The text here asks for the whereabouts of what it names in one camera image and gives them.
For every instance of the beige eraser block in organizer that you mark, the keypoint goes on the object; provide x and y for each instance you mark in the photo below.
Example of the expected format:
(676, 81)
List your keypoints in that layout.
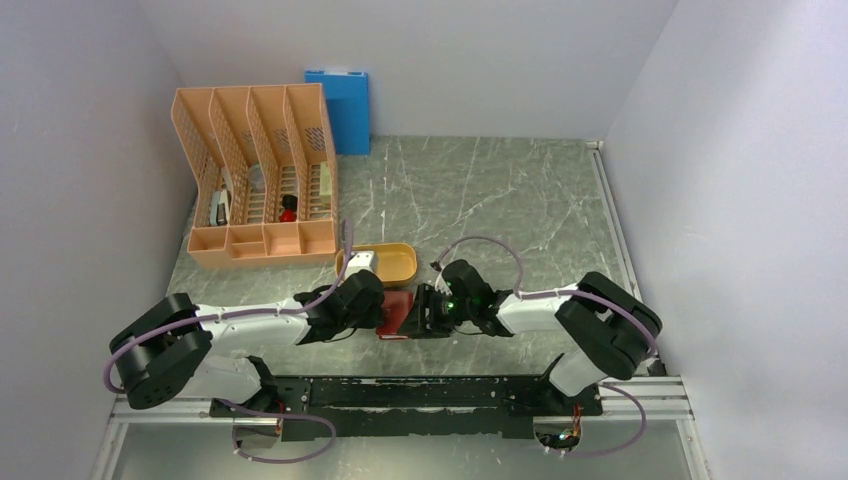
(325, 183)

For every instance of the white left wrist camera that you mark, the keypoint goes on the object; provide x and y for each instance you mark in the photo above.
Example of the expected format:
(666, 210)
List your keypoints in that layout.
(366, 260)

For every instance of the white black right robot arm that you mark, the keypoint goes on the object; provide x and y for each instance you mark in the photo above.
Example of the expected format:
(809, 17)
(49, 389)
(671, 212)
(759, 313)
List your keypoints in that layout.
(612, 330)

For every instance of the yellow oval tray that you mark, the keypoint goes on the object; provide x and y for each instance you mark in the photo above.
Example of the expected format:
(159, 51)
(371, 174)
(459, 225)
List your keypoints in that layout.
(397, 263)

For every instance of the red leather card holder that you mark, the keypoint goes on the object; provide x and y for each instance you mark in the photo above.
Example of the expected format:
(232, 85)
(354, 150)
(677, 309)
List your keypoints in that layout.
(396, 306)

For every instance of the blue plastic box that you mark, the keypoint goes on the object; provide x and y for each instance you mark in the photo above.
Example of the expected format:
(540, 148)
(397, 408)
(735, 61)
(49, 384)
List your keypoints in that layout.
(347, 98)

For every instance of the black red item in organizer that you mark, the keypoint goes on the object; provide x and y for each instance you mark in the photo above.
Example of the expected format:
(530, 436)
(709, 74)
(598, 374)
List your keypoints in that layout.
(289, 204)

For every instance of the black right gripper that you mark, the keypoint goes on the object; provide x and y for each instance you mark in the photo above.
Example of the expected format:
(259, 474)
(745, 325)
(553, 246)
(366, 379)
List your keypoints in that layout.
(417, 323)

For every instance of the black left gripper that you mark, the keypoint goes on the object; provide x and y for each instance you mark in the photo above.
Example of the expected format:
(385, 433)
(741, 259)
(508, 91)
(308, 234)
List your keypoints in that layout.
(373, 317)

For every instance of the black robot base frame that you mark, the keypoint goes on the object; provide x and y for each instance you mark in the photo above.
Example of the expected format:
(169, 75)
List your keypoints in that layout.
(427, 405)

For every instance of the white stapler in organizer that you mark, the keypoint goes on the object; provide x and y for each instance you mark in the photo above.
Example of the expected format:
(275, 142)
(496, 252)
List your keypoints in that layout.
(219, 208)

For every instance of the orange plastic file organizer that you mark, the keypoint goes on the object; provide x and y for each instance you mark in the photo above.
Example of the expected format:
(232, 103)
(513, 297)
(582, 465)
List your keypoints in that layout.
(259, 143)

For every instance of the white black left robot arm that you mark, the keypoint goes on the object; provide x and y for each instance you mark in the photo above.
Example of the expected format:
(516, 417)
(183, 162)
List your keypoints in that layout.
(182, 349)

